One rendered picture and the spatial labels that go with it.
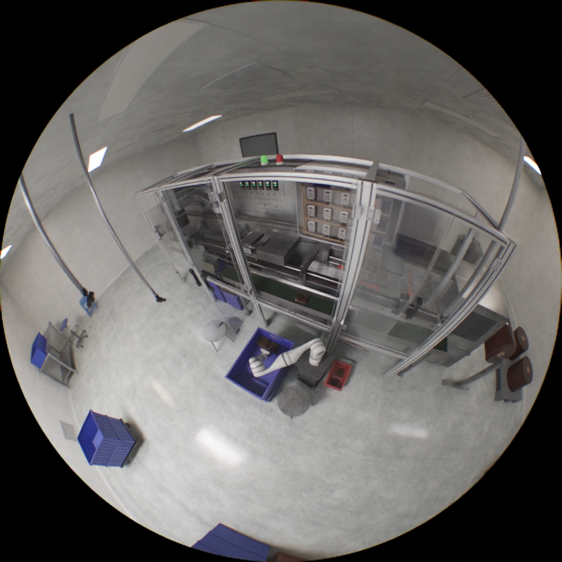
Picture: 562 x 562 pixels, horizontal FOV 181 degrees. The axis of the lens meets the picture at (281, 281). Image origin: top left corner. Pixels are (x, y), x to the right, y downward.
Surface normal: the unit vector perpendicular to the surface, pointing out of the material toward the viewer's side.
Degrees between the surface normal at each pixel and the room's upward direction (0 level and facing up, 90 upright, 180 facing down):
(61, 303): 90
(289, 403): 0
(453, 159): 90
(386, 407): 0
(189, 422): 0
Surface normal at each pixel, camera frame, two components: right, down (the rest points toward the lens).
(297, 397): -0.10, -0.69
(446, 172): -0.49, 0.66
